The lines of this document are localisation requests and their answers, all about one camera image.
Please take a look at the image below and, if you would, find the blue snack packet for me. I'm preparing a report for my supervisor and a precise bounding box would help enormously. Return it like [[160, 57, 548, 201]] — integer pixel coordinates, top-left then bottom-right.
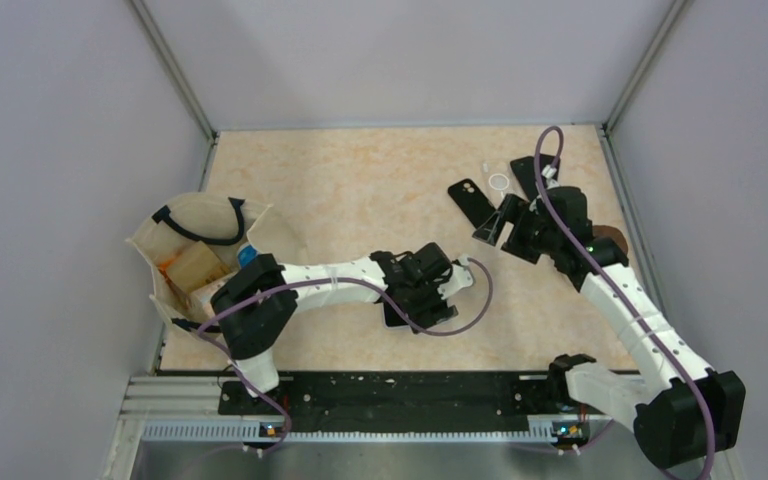
[[236, 243, 259, 268]]

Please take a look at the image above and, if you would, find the black flat phone case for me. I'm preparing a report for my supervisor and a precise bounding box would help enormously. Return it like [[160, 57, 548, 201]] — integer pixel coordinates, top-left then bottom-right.
[[509, 154, 560, 200]]

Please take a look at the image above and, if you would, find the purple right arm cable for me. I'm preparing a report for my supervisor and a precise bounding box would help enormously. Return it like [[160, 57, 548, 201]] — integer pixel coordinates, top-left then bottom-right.
[[533, 125, 717, 480]]

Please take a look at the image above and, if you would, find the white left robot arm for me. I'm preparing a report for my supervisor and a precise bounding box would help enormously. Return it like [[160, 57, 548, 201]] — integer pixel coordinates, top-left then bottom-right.
[[203, 243, 474, 414]]

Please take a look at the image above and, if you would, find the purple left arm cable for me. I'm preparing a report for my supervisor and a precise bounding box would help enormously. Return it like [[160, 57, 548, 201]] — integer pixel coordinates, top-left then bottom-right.
[[195, 256, 495, 458]]

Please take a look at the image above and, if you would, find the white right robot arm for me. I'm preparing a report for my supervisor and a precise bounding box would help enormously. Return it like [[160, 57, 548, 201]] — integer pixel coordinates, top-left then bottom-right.
[[458, 183, 746, 469]]

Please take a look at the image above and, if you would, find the brown donut on cup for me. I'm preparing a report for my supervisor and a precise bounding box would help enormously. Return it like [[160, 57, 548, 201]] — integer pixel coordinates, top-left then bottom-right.
[[593, 225, 629, 255]]

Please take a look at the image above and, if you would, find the aluminium frame rail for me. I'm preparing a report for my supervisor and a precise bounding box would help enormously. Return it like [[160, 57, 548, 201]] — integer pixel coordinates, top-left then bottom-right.
[[118, 374, 723, 445]]

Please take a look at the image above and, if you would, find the beige tote bag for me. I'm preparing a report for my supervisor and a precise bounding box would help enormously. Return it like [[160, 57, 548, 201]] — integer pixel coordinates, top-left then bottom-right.
[[127, 193, 307, 339]]

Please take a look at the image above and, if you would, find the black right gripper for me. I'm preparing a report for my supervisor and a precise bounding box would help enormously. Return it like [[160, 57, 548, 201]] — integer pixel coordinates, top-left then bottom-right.
[[474, 193, 562, 264]]

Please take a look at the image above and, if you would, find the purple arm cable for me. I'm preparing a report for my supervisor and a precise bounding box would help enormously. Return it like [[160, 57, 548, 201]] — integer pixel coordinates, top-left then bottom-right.
[[533, 125, 717, 480], [195, 256, 495, 458]]

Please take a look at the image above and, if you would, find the black phone case with camera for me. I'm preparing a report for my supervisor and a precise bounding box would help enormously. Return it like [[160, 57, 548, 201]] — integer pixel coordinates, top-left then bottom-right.
[[447, 178, 496, 229]]

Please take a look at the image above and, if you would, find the lavender phone case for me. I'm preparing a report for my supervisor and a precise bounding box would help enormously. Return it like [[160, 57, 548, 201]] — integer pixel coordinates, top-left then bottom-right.
[[382, 300, 411, 329]]

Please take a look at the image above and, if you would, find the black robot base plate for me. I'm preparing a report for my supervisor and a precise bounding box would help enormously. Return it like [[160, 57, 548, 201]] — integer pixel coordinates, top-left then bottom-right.
[[218, 371, 597, 434]]

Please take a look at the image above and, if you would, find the clear magsafe phone case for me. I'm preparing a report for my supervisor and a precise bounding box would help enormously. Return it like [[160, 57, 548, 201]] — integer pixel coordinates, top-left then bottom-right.
[[481, 160, 515, 201]]

